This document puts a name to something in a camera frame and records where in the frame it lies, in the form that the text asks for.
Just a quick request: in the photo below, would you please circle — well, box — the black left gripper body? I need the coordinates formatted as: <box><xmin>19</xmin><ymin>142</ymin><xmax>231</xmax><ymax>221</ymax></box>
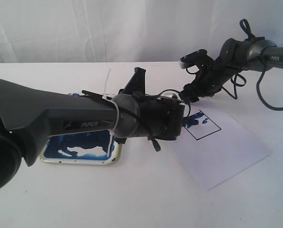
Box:
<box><xmin>138</xmin><ymin>97</ymin><xmax>185</xmax><ymax>140</ymax></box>

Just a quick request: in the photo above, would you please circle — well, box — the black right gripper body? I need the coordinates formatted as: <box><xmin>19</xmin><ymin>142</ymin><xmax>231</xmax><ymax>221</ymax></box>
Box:
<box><xmin>191</xmin><ymin>56</ymin><xmax>236</xmax><ymax>96</ymax></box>

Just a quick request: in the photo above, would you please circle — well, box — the white paper with black square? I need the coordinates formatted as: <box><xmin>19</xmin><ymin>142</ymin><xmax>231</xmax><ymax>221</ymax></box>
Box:
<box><xmin>168</xmin><ymin>108</ymin><xmax>270</xmax><ymax>190</ymax></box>

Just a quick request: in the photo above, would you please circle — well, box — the black paintbrush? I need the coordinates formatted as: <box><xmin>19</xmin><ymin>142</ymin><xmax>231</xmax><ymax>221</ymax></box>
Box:
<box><xmin>80</xmin><ymin>90</ymin><xmax>112</xmax><ymax>102</ymax></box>

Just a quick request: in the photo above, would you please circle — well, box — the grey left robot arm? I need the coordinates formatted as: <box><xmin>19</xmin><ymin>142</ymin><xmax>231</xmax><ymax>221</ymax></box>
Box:
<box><xmin>0</xmin><ymin>67</ymin><xmax>185</xmax><ymax>188</ymax></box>

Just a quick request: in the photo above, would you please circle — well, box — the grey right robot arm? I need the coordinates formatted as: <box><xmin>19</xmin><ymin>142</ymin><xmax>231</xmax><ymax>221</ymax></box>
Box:
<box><xmin>179</xmin><ymin>38</ymin><xmax>283</xmax><ymax>103</ymax></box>

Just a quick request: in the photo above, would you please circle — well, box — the white tray with blue paint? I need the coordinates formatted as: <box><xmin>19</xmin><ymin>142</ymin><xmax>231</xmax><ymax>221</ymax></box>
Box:
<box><xmin>39</xmin><ymin>101</ymin><xmax>122</xmax><ymax>165</ymax></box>

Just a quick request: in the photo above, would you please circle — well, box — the white zip tie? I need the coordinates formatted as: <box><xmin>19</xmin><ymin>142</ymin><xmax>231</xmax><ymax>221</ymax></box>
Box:
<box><xmin>103</xmin><ymin>68</ymin><xmax>120</xmax><ymax>145</ymax></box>

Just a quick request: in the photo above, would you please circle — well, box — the white backdrop curtain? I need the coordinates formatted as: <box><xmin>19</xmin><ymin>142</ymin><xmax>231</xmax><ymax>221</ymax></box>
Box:
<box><xmin>0</xmin><ymin>0</ymin><xmax>283</xmax><ymax>63</ymax></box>

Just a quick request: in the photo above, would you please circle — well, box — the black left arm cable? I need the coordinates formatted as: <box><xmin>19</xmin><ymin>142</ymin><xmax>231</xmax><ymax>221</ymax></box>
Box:
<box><xmin>122</xmin><ymin>89</ymin><xmax>192</xmax><ymax>152</ymax></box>

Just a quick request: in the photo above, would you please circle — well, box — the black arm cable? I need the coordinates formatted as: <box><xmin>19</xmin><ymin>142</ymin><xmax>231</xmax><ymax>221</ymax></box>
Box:
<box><xmin>230</xmin><ymin>19</ymin><xmax>283</xmax><ymax>111</ymax></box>
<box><xmin>122</xmin><ymin>89</ymin><xmax>192</xmax><ymax>152</ymax></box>

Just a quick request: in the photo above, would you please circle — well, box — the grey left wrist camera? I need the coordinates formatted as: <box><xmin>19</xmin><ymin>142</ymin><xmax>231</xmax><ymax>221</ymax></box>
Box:
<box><xmin>161</xmin><ymin>91</ymin><xmax>180</xmax><ymax>100</ymax></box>

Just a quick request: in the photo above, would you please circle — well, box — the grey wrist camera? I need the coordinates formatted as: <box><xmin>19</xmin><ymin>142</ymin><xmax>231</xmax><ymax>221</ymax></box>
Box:
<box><xmin>179</xmin><ymin>49</ymin><xmax>208</xmax><ymax>69</ymax></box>
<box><xmin>161</xmin><ymin>91</ymin><xmax>180</xmax><ymax>100</ymax></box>

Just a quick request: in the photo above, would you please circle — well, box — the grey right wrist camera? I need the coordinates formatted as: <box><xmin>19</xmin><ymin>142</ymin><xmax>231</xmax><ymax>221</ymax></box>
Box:
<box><xmin>179</xmin><ymin>49</ymin><xmax>208</xmax><ymax>69</ymax></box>

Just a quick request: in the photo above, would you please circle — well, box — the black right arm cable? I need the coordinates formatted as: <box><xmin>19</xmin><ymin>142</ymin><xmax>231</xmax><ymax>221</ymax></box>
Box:
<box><xmin>230</xmin><ymin>19</ymin><xmax>283</xmax><ymax>111</ymax></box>

